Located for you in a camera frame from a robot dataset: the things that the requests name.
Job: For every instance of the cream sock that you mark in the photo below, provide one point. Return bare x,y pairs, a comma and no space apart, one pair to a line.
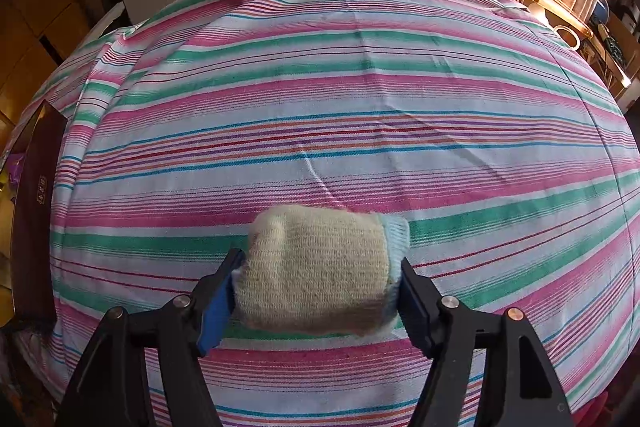
319,271

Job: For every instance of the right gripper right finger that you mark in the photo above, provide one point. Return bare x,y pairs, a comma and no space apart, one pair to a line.
520,386

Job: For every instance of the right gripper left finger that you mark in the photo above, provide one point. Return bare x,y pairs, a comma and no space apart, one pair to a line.
110,387

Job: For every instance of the wooden wardrobe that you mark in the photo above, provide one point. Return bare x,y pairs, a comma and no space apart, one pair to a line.
36,37

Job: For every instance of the striped bed sheet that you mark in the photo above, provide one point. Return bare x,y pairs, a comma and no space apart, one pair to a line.
512,163

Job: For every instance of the white tape roll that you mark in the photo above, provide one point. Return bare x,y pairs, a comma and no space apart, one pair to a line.
569,36

